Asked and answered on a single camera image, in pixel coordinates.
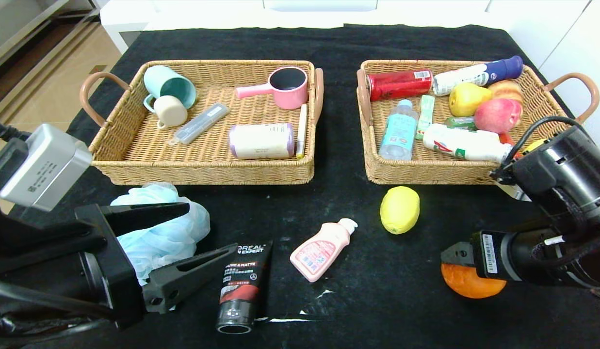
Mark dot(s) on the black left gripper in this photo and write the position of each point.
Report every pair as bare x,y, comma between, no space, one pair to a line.
114,257

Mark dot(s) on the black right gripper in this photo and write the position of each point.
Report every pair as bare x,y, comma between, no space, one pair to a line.
488,254

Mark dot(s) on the light blue bath loofah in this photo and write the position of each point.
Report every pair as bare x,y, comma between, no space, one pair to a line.
169,235

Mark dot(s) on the orange fruit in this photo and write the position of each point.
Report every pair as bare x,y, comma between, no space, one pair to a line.
467,287

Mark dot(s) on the yellow lemon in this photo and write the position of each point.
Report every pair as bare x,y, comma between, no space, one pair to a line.
536,144
399,210

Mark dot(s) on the white AD milk bottle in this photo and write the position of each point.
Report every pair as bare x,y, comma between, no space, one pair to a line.
464,145

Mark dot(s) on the black face wash tube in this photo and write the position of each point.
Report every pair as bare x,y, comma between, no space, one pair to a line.
241,286

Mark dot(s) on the red sausage stick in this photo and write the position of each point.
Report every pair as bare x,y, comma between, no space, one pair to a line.
506,138

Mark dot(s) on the small dark green box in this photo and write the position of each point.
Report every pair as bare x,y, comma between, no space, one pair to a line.
457,122

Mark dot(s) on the clear water bottle blue label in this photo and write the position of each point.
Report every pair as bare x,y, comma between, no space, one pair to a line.
399,135

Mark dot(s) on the grey utility knife case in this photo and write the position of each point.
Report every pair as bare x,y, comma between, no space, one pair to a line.
200,123

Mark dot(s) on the pink lotion bottle white cap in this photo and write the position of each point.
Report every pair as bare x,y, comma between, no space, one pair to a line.
319,252

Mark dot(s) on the small beige cup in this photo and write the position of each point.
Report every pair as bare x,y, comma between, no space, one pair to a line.
171,111

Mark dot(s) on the light green gum pack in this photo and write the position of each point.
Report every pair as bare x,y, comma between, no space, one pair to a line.
426,114

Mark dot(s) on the red apple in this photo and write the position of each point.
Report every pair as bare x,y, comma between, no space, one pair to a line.
496,115

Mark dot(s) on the white roll with purple ends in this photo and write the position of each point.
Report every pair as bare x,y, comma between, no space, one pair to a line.
261,141

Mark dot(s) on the yellow pear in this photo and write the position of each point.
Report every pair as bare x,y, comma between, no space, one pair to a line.
464,99

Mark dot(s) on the teal mug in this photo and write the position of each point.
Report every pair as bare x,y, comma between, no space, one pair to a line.
171,85

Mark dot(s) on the orange brown bread bun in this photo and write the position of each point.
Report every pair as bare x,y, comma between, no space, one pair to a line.
508,88

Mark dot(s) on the white spray bottle blue cap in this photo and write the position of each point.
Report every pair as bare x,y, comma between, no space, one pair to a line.
464,76

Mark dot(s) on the red drink can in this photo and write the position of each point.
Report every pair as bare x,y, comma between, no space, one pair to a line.
399,86

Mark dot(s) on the white and yellow stick tube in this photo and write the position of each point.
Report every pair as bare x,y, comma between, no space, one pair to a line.
302,131

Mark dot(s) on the grey shelf unit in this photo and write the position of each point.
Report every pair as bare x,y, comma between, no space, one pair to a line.
18,29

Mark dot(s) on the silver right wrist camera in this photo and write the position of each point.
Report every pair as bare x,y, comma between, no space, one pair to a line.
520,193

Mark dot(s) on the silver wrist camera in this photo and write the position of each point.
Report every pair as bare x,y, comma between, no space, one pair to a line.
43,167
520,193

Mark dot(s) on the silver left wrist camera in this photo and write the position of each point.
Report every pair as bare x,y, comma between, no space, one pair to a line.
43,167

